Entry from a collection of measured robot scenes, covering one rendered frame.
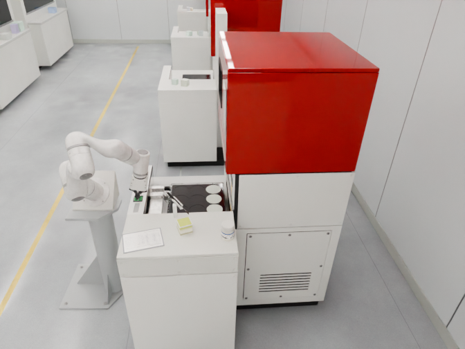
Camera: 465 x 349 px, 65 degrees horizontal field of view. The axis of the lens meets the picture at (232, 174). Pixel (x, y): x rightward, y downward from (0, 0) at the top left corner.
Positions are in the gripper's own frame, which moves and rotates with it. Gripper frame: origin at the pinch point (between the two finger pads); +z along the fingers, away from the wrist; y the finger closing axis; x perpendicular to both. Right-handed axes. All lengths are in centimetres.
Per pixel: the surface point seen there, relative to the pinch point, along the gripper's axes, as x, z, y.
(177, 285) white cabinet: 50, 19, -30
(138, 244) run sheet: 41.2, 0.5, -5.7
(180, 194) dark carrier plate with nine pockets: -11.3, 3.0, -27.0
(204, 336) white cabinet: 50, 63, -53
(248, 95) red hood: 15, -82, -48
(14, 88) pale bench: -409, 130, 234
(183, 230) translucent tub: 35.6, -7.7, -28.0
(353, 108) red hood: 15, -86, -103
